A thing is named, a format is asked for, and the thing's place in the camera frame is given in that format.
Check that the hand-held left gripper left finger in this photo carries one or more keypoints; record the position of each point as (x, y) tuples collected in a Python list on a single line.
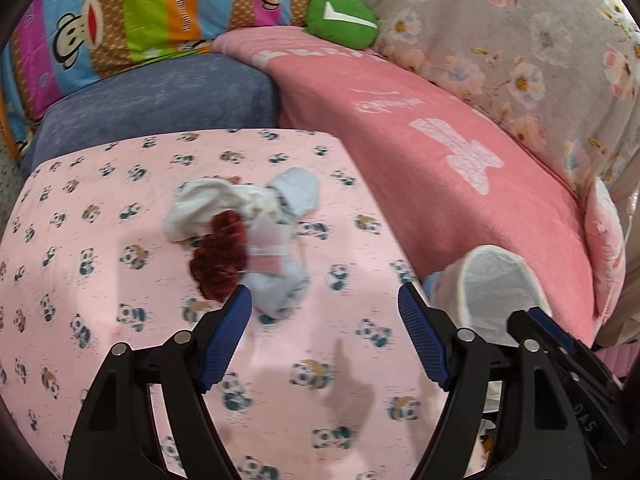
[(224, 342)]

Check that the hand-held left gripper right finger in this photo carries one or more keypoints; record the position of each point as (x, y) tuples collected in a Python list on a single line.
[(421, 340)]

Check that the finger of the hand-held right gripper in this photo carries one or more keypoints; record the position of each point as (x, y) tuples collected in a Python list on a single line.
[(517, 324), (552, 327)]

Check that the bin with white plastic bag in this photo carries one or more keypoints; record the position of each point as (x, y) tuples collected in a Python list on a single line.
[(492, 280)]

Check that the white sock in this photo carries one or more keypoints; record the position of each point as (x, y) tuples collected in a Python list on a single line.
[(200, 205)]

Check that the pale blue cloth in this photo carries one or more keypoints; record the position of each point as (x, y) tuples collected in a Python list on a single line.
[(297, 192)]

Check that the pink quilted chair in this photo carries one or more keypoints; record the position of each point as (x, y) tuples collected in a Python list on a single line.
[(610, 360)]

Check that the pink pillow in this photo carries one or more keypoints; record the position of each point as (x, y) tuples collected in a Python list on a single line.
[(607, 245)]

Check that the pink panda print tablecloth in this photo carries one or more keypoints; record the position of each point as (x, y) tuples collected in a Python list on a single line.
[(125, 200)]

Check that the pink blanket with white print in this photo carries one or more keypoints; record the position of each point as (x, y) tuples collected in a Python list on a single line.
[(410, 125)]

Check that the blue-grey sofa cushion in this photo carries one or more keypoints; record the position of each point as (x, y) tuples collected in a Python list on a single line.
[(160, 95)]

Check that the grey floral blanket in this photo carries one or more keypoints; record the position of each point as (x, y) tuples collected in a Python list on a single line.
[(500, 25)]

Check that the green round cushion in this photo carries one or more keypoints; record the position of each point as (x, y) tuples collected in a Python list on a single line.
[(342, 20)]

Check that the colourful monkey striped pillow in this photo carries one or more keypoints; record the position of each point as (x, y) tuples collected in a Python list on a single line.
[(125, 15)]

